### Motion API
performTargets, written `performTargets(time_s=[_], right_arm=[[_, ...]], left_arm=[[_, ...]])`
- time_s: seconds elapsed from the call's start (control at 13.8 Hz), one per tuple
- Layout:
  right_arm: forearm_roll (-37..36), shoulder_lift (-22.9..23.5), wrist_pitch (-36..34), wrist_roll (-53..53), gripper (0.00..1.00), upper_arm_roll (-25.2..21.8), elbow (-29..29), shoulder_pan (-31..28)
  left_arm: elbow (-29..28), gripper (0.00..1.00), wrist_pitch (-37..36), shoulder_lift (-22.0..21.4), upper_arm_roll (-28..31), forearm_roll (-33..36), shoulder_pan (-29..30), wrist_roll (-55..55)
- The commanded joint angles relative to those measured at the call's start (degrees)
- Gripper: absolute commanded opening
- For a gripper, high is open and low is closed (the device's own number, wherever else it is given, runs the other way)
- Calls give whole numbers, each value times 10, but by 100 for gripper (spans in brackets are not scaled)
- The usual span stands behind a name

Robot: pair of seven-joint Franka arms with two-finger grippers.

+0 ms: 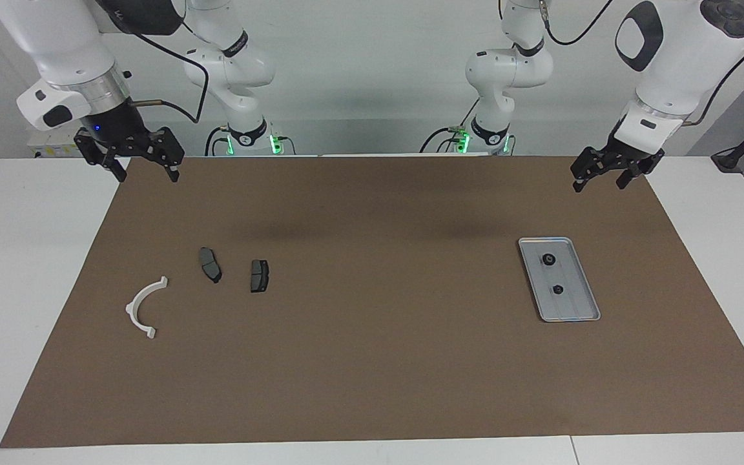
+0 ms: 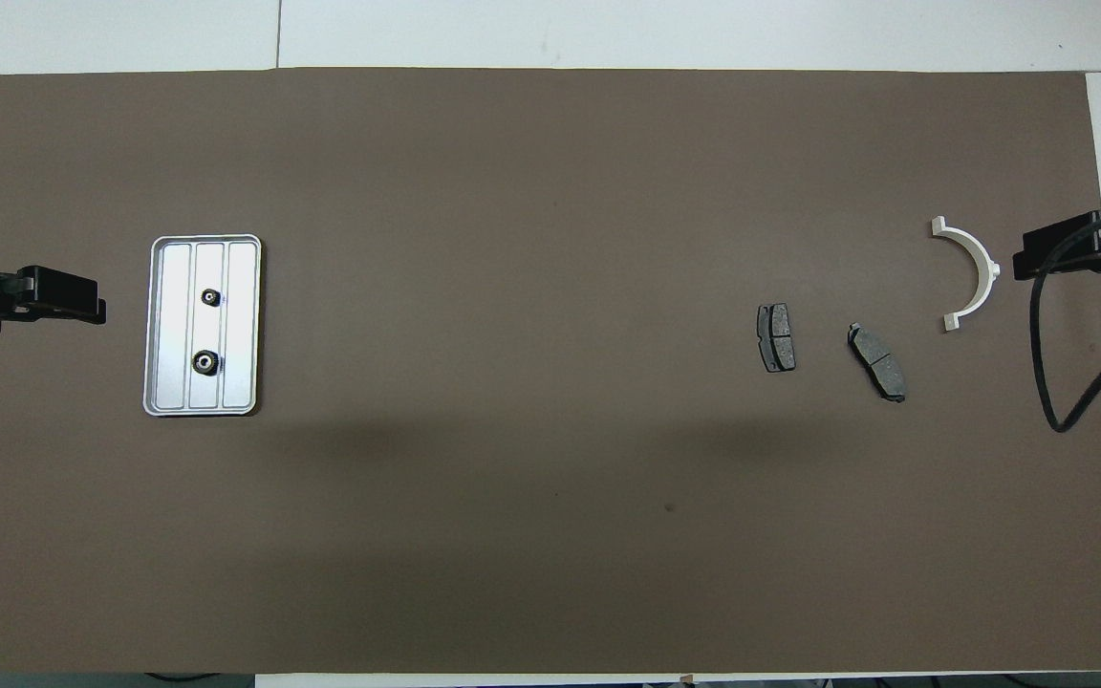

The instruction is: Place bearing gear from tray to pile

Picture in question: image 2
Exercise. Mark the small black bearing gear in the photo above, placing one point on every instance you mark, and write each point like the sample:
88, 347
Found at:
211, 297

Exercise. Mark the large black bearing gear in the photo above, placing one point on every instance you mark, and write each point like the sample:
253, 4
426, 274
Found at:
205, 362

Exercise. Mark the silver metal tray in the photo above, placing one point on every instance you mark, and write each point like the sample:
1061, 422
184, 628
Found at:
240, 334

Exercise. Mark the elongated dark brake pad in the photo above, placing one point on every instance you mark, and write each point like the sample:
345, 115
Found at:
876, 361

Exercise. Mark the rectangular dark brake pad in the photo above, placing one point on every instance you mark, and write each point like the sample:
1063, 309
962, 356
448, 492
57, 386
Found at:
776, 337

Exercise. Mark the brown table mat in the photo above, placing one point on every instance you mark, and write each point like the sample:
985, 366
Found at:
550, 478

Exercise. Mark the white semicircular bracket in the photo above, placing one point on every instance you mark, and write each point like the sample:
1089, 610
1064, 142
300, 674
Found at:
988, 279

